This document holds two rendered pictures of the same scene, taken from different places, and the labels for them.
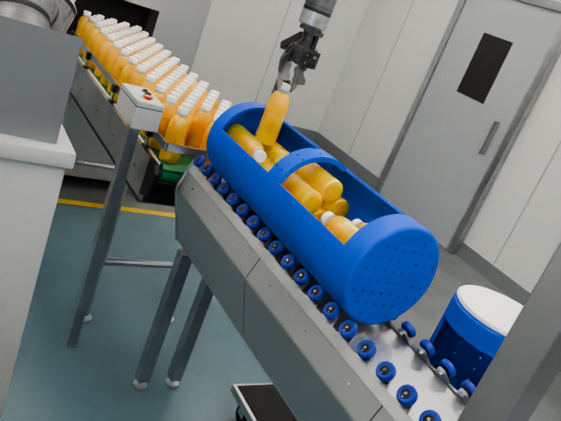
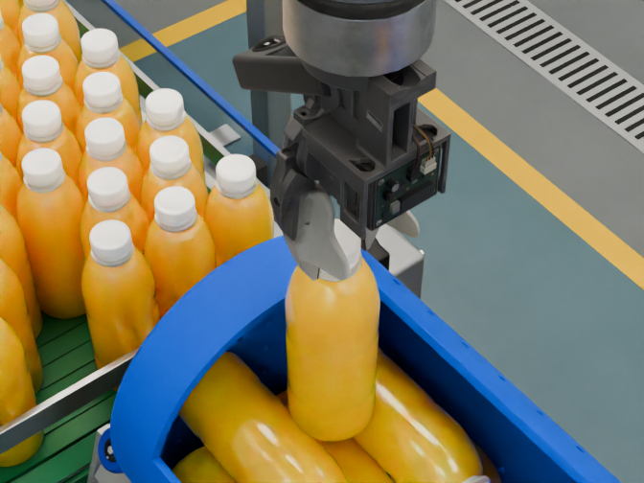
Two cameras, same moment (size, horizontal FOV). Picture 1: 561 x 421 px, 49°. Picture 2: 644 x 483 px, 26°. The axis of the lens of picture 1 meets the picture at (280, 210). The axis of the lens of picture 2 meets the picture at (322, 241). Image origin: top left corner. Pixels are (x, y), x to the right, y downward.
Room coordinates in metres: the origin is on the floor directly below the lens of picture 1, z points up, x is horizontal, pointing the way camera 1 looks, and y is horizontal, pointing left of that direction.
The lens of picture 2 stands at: (1.34, 0.16, 2.06)
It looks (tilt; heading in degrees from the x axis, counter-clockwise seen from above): 47 degrees down; 359
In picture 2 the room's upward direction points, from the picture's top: straight up
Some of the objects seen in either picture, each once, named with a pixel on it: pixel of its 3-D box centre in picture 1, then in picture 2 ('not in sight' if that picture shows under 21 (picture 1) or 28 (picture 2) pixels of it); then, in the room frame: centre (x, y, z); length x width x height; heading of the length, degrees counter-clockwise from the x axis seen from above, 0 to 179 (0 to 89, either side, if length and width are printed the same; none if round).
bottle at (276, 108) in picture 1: (274, 115); (332, 335); (2.01, 0.13, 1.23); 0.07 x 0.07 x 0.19
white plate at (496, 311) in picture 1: (503, 314); not in sight; (1.62, -0.68, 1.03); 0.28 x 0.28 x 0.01
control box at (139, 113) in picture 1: (139, 107); not in sight; (2.14, 0.61, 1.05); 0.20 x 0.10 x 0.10; 37
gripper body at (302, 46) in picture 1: (305, 46); (363, 118); (1.99, 0.12, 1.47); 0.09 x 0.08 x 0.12; 37
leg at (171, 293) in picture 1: (161, 322); not in sight; (2.06, 0.27, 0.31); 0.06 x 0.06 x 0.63; 37
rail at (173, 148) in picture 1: (216, 155); (163, 345); (2.22, 0.30, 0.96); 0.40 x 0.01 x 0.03; 127
